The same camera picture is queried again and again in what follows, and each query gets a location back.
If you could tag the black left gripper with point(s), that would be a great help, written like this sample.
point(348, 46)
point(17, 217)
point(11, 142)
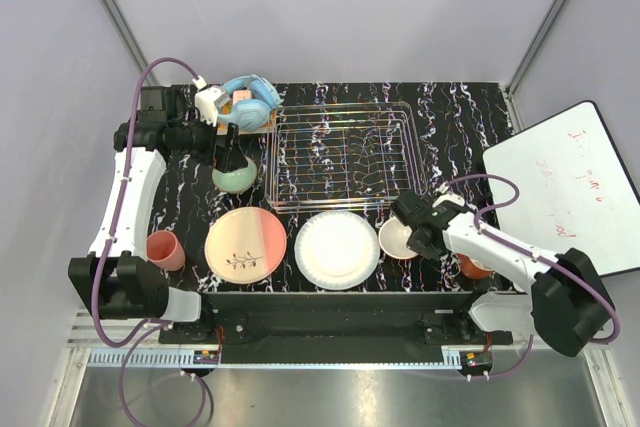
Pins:
point(227, 157)

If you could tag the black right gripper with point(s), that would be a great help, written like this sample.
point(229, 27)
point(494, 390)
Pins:
point(429, 253)

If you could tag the green ceramic bowl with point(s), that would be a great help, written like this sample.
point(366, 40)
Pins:
point(238, 181)

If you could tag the orange and white bowl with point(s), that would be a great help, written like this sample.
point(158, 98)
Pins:
point(393, 237)

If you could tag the white paper plate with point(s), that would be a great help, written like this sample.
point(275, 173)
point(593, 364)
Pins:
point(336, 250)

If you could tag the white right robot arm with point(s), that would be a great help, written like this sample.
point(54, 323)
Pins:
point(562, 298)

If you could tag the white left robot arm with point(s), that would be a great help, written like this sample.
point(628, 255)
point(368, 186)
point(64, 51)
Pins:
point(117, 279)

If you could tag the blue headphones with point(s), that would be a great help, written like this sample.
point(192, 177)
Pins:
point(251, 114)

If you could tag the wooden board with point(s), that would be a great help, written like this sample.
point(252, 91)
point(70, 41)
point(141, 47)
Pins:
point(222, 129)

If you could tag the small pink box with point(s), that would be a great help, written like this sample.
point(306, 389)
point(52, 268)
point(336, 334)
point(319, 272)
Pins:
point(241, 95)

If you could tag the orange ceramic mug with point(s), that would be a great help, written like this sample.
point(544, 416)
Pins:
point(472, 269)

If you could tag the pink and cream plate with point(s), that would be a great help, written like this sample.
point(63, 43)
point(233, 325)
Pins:
point(245, 245)

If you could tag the pink plastic cup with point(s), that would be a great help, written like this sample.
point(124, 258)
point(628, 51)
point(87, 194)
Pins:
point(165, 251)

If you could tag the white whiteboard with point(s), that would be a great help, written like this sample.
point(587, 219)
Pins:
point(574, 189)

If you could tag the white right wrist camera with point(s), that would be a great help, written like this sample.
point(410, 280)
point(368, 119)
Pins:
point(450, 197)

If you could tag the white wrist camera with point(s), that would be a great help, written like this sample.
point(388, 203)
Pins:
point(450, 197)
point(209, 101)

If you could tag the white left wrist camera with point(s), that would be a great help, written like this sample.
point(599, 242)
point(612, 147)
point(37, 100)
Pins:
point(209, 101)

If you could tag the wire dish rack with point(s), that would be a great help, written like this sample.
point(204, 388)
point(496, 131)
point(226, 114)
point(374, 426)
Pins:
point(354, 156)

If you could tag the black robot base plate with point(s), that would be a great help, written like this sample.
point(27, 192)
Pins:
point(335, 329)

